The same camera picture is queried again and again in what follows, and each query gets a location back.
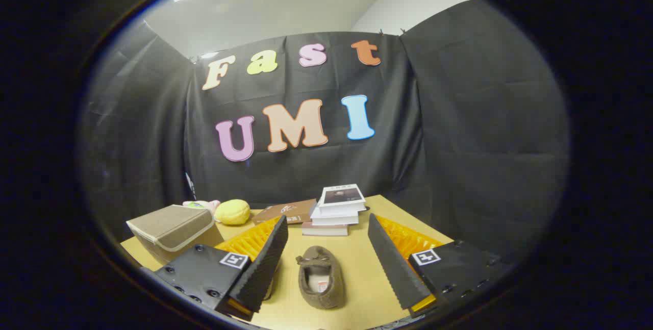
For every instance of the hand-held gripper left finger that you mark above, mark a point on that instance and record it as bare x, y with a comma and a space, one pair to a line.
265, 263

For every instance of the beige fabric storage box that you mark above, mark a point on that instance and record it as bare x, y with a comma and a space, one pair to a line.
168, 224

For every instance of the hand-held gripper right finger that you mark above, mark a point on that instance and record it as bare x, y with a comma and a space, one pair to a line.
395, 263

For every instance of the pink cover book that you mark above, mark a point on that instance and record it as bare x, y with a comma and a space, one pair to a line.
324, 229

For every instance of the brown cover book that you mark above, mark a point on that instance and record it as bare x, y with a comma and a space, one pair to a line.
285, 211

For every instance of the white book dark photo cover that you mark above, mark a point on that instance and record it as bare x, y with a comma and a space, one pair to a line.
341, 196

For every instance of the thick white book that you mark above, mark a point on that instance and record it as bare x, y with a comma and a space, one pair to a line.
334, 220

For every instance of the yellow plush toy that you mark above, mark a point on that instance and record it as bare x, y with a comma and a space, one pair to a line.
232, 212

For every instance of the pink green plush toy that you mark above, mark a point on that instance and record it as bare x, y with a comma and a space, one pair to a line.
201, 204

